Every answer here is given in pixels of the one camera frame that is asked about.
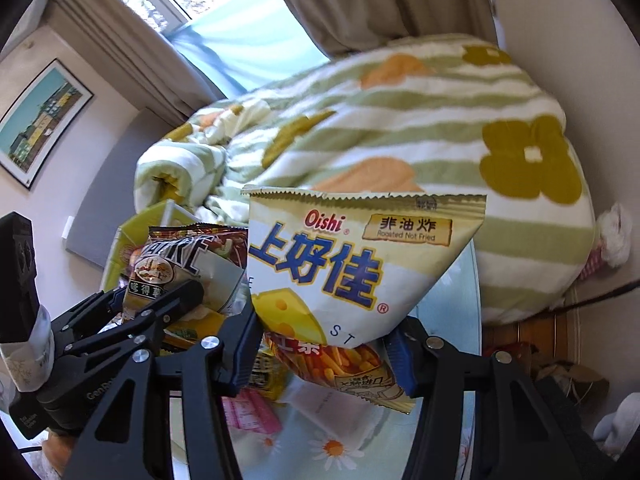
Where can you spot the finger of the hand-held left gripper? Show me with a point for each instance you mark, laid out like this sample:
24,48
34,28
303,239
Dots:
115,340
175,292

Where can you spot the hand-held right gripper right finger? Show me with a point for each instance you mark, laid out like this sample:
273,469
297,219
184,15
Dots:
400,365

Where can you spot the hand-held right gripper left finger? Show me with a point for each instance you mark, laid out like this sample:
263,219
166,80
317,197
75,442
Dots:
240,350

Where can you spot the dark brown snack packet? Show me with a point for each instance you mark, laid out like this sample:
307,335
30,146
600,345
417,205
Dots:
185,255

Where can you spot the orange fries snack packet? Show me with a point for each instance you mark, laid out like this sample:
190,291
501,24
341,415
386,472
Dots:
340,365

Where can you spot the green cardboard box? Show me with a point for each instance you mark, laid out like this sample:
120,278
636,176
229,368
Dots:
150,220

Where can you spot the white yellow cheese snack packet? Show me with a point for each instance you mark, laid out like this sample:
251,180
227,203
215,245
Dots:
360,260

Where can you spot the yellow black snack packet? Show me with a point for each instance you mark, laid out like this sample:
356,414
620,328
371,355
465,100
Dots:
267,377

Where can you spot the white patterned cloth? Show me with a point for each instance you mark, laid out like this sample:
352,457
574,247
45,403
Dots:
30,360

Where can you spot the pink flat snack packet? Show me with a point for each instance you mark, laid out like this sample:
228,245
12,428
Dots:
250,412

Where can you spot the grey headboard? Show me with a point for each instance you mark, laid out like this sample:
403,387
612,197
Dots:
115,175

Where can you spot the brown paper bag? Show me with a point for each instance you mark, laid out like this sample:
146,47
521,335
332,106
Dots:
575,377

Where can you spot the pink striped cloth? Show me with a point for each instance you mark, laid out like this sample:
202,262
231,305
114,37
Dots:
594,265

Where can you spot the framed houses picture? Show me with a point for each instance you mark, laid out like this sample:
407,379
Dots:
40,120

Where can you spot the floral striped duvet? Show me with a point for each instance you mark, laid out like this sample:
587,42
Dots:
425,125

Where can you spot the white plastic bag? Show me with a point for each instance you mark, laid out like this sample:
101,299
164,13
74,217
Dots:
615,235

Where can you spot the beige curtain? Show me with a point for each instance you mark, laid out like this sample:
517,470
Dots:
375,5
125,35

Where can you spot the white wall switch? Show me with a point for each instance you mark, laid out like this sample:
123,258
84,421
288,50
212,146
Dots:
68,227

